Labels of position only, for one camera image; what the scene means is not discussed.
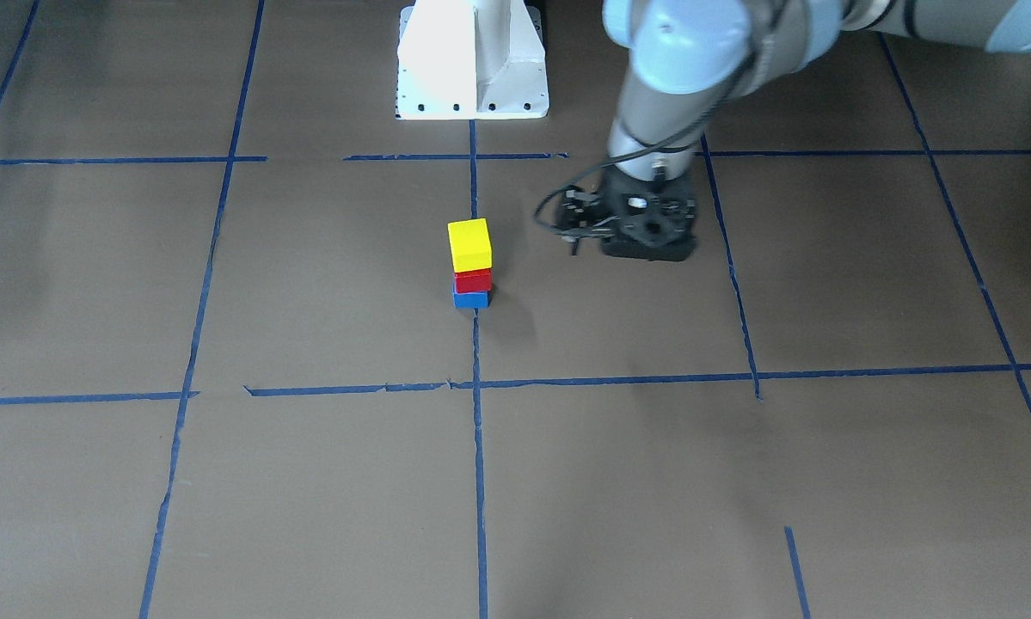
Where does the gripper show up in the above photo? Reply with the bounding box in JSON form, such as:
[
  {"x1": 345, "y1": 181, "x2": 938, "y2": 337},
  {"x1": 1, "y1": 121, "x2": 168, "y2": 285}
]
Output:
[{"x1": 600, "y1": 166, "x2": 697, "y2": 262}]

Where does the red block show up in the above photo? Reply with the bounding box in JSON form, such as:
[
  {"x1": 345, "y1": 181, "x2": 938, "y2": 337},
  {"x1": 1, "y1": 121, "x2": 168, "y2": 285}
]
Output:
[{"x1": 453, "y1": 269, "x2": 493, "y2": 294}]

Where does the yellow block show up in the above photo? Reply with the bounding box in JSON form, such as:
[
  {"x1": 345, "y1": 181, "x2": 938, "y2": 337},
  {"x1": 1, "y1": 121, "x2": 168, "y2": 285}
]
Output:
[{"x1": 447, "y1": 217, "x2": 493, "y2": 273}]

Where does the blue block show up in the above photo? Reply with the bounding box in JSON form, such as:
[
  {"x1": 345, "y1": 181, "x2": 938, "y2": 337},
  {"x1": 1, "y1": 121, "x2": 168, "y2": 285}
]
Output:
[{"x1": 451, "y1": 290, "x2": 492, "y2": 310}]

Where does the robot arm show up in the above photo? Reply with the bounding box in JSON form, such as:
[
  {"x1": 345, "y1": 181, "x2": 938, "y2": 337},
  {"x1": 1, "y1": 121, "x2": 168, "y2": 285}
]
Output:
[{"x1": 592, "y1": 1, "x2": 1031, "y2": 261}]

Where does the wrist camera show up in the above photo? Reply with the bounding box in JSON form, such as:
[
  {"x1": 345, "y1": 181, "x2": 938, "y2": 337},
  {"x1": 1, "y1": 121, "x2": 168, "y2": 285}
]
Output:
[{"x1": 554, "y1": 185, "x2": 602, "y2": 231}]

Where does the white pole base bracket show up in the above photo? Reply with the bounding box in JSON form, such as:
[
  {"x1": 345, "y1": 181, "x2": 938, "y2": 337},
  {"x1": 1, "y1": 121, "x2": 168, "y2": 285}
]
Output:
[{"x1": 395, "y1": 1, "x2": 550, "y2": 120}]

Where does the white camera pole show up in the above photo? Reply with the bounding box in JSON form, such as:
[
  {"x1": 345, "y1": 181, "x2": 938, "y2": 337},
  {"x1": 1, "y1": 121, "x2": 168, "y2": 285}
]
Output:
[{"x1": 412, "y1": 0, "x2": 529, "y2": 83}]

